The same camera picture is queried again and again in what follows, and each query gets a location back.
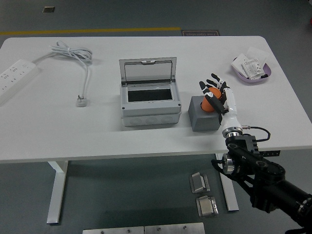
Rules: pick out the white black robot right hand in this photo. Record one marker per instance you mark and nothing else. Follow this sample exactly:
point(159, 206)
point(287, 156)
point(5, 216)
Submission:
point(231, 109)

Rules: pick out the transparent hinged box lid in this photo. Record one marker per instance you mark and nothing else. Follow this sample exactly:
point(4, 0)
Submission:
point(129, 70)

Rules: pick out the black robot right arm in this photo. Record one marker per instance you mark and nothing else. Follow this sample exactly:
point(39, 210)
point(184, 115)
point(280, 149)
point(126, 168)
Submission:
point(268, 185)

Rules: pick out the grey plastic junction box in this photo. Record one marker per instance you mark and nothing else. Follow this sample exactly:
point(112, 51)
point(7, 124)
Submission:
point(151, 112)

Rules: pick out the grey block with round hole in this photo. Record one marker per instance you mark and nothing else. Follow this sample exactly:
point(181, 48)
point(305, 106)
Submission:
point(202, 122)

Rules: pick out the purple plastic tray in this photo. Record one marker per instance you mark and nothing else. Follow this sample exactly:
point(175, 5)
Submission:
point(243, 79)

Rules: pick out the white socket module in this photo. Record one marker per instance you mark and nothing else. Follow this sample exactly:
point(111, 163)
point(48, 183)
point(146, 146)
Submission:
point(253, 68)

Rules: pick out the small black item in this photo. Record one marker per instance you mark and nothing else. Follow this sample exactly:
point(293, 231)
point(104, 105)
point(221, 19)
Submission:
point(264, 76)

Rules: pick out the black table control panel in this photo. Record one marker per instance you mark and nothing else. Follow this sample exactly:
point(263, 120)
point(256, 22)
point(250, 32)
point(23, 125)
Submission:
point(270, 153)

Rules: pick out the metal floor clamp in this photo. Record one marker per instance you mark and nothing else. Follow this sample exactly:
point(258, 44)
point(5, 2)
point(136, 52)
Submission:
point(206, 206)
point(199, 182)

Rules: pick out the brown floor sign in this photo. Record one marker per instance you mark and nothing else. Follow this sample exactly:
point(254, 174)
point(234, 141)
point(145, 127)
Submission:
point(200, 33)

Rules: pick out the white table leg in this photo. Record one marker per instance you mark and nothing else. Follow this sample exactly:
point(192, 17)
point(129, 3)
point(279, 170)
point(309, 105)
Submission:
point(230, 192)
point(57, 192)

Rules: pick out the brass floor socket cover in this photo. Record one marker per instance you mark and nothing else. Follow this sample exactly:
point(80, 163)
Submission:
point(48, 9)

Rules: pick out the white power strip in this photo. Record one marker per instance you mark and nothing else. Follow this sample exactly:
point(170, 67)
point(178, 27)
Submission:
point(14, 75)

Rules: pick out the metal base plate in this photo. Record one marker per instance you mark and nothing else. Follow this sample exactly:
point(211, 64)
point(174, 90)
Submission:
point(174, 228)
point(112, 230)

